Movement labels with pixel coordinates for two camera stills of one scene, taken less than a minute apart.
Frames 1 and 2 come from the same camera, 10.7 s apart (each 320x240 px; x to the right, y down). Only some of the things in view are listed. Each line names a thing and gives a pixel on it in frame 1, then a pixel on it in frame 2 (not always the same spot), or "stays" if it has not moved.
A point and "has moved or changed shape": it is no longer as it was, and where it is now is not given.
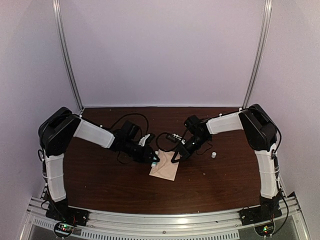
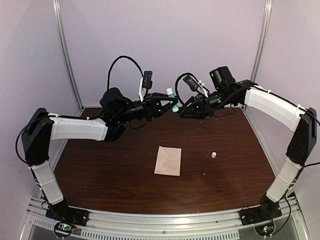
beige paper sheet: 165,169 has moved or changed shape
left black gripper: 146,154 → 152,106
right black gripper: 186,151 → 205,109
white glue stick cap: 213,154 stays
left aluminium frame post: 56,4 stays
